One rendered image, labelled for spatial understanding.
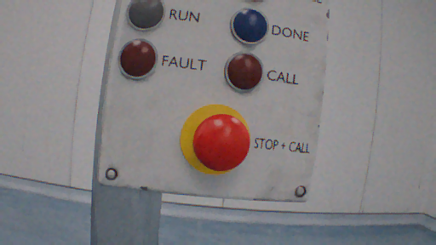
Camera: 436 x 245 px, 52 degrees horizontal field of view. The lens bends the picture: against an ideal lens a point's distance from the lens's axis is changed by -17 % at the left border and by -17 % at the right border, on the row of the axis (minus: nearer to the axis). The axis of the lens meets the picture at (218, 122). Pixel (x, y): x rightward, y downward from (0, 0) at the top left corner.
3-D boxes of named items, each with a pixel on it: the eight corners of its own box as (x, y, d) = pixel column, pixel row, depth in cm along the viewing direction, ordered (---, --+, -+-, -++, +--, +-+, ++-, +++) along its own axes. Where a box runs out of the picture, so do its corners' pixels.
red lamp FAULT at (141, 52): (153, 78, 37) (159, 41, 37) (117, 75, 37) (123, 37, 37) (152, 78, 38) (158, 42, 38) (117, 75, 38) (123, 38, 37)
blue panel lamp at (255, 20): (267, 45, 39) (271, 11, 39) (232, 39, 38) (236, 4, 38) (264, 45, 40) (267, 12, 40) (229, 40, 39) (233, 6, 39)
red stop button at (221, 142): (249, 175, 37) (256, 118, 37) (192, 170, 36) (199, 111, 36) (232, 165, 42) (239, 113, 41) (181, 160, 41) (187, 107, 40)
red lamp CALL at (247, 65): (262, 93, 39) (266, 56, 39) (226, 88, 39) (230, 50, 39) (259, 92, 40) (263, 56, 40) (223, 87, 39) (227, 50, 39)
